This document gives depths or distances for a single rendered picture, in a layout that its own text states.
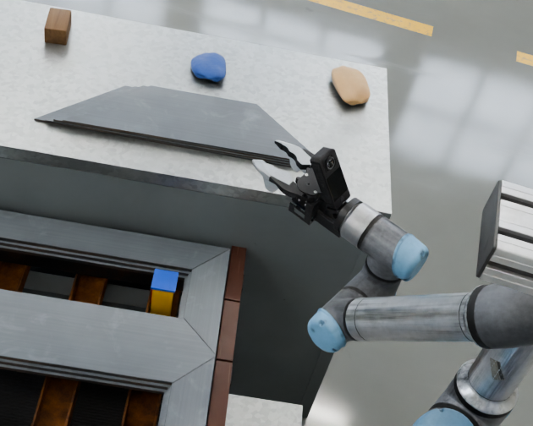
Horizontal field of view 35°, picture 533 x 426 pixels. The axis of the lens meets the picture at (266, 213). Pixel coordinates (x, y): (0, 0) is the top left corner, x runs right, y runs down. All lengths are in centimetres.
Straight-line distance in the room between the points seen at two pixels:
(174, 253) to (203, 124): 34
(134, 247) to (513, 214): 152
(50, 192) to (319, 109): 76
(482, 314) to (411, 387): 190
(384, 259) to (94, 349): 80
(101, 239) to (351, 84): 82
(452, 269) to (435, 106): 104
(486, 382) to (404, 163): 244
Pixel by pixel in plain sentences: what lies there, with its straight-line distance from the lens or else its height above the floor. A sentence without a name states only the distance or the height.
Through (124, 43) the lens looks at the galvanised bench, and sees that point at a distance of 248.
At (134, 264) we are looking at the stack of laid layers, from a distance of 218.
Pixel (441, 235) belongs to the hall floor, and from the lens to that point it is 366.
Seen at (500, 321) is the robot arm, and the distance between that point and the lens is 126.
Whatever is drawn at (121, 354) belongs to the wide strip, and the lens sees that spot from 201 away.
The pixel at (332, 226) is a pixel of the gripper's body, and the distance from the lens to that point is 158.
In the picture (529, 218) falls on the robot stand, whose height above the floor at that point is 203.
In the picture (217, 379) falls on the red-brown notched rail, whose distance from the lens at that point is 202.
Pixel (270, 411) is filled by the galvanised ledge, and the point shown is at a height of 68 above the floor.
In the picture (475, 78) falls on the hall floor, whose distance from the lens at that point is 458.
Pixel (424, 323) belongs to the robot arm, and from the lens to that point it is 135.
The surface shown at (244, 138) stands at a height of 107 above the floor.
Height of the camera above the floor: 254
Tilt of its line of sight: 47 degrees down
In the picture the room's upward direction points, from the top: 14 degrees clockwise
